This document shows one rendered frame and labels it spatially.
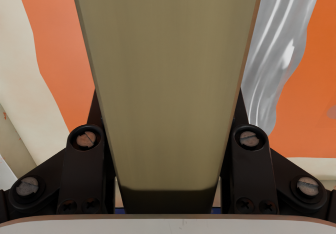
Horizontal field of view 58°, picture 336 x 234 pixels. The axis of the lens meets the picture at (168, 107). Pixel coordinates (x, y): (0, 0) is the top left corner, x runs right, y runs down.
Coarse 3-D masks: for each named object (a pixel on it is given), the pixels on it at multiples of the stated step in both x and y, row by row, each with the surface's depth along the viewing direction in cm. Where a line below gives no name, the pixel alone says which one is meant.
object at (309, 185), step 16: (240, 96) 12; (240, 112) 11; (224, 160) 10; (272, 160) 10; (288, 160) 10; (224, 176) 11; (288, 176) 9; (304, 176) 9; (288, 192) 9; (304, 192) 9; (320, 192) 9; (304, 208) 9; (320, 208) 9
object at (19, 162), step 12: (0, 108) 28; (0, 120) 28; (0, 132) 28; (12, 132) 30; (0, 144) 28; (12, 144) 30; (0, 156) 28; (12, 156) 30; (24, 156) 32; (0, 168) 29; (12, 168) 30; (24, 168) 32; (0, 180) 31; (12, 180) 31; (324, 180) 38; (216, 192) 37; (120, 204) 36; (216, 204) 36
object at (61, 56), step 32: (32, 0) 20; (64, 0) 20; (320, 0) 21; (32, 32) 22; (64, 32) 22; (320, 32) 22; (64, 64) 24; (320, 64) 25; (64, 96) 27; (288, 96) 27; (320, 96) 27; (288, 128) 31; (320, 128) 31
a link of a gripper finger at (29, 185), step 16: (96, 96) 12; (96, 112) 11; (48, 160) 10; (32, 176) 9; (48, 176) 9; (112, 176) 11; (16, 192) 9; (32, 192) 9; (48, 192) 9; (16, 208) 9; (32, 208) 9
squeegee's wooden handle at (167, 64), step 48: (96, 0) 4; (144, 0) 4; (192, 0) 4; (240, 0) 4; (96, 48) 5; (144, 48) 5; (192, 48) 5; (240, 48) 5; (144, 96) 6; (192, 96) 6; (144, 144) 7; (192, 144) 7; (144, 192) 8; (192, 192) 8
